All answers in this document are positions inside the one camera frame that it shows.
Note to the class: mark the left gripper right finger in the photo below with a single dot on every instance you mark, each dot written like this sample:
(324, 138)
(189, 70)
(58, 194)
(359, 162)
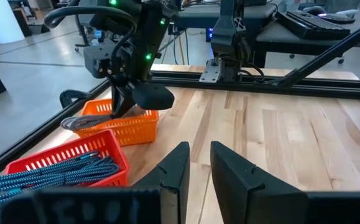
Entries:
(245, 196)

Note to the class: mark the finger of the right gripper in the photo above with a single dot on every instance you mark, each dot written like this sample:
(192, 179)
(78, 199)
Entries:
(153, 97)
(122, 101)

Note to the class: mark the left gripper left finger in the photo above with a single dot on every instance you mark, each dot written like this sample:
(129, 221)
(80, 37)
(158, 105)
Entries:
(173, 180)

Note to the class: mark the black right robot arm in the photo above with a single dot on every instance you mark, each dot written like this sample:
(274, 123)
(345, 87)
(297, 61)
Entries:
(155, 34)

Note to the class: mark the orange plastic basket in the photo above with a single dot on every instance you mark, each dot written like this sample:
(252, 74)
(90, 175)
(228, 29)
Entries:
(130, 130)

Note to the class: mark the red plastic basket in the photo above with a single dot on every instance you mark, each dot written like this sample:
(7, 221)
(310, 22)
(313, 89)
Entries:
(117, 179)

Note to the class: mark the white pillar kiosk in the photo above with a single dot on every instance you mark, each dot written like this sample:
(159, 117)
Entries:
(2, 21)

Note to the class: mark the black desk with keyboard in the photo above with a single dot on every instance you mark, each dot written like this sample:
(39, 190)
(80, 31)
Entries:
(291, 42)

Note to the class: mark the black computer keyboard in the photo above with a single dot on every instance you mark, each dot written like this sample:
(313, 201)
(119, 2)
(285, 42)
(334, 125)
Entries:
(310, 26)

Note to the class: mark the black frame foot bracket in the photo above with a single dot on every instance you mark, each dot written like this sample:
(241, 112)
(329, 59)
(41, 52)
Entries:
(66, 96)

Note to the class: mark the black aluminium table frame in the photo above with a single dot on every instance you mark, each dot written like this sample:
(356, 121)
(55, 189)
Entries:
(260, 85)

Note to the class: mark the black diagonal frame strut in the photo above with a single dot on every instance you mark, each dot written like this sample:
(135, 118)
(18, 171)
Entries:
(329, 51)

